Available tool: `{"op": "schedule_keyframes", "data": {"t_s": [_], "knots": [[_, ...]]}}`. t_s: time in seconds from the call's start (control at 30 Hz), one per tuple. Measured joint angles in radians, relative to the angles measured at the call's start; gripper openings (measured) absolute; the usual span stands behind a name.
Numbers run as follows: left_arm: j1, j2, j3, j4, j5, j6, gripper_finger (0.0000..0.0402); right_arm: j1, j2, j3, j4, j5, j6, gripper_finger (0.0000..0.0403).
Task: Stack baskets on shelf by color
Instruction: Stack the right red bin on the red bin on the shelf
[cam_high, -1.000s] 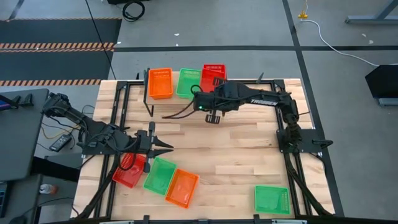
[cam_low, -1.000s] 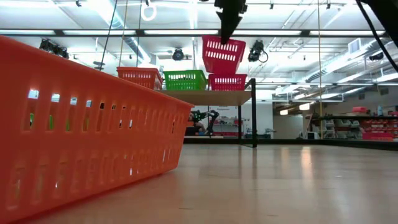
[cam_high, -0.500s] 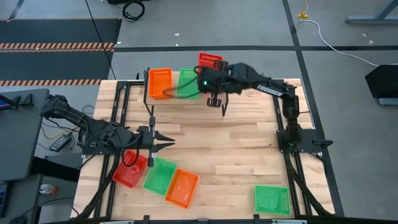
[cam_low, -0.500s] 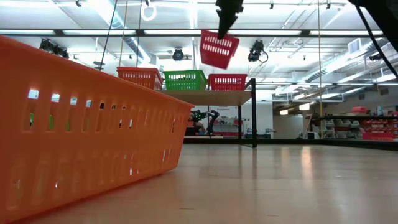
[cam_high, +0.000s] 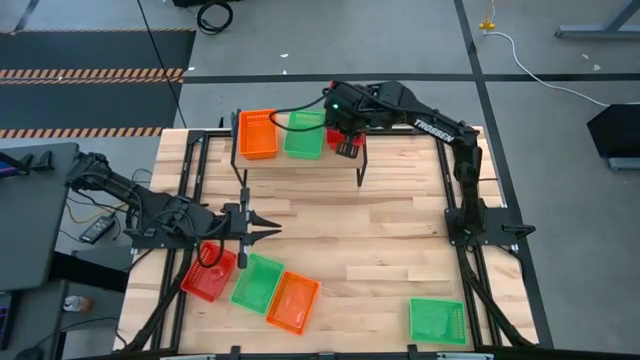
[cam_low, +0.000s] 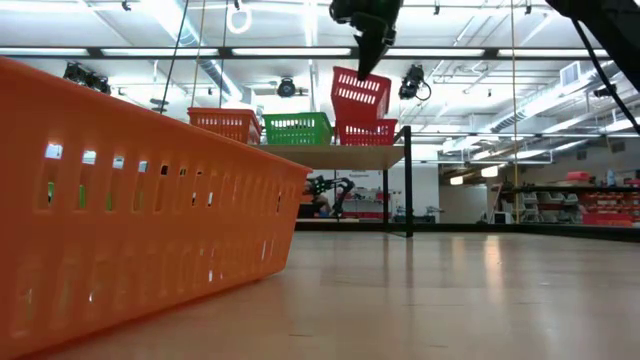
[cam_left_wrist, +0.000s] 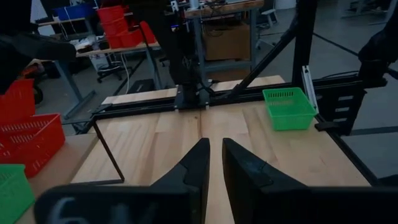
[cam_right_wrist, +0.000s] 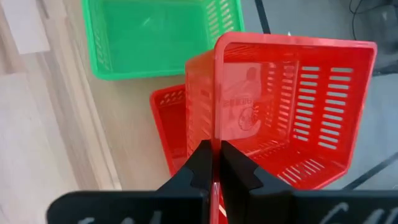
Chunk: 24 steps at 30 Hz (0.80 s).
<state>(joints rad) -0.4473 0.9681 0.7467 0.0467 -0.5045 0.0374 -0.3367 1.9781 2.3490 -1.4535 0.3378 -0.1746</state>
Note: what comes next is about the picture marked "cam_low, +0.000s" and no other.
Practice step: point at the red plastic basket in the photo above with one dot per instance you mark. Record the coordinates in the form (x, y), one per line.
(360, 100)
(370, 136)

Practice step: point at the black overhead camera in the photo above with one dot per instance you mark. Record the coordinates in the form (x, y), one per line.
(286, 88)

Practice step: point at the red storage bin rack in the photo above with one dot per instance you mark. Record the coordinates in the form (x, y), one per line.
(607, 210)

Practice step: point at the wooden shelf black legs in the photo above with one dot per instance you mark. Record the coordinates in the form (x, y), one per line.
(340, 157)

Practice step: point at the black aluminium rig frame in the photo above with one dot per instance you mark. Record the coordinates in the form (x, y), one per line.
(500, 231)

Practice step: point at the grey storage bin rack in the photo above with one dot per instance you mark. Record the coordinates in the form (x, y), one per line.
(550, 205)

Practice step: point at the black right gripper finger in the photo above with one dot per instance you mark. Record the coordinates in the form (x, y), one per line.
(372, 45)

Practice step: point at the orange plastic basket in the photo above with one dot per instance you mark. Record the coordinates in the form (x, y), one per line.
(125, 225)
(220, 110)
(220, 132)

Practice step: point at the green plastic basket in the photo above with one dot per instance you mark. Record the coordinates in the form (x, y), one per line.
(297, 132)
(51, 194)

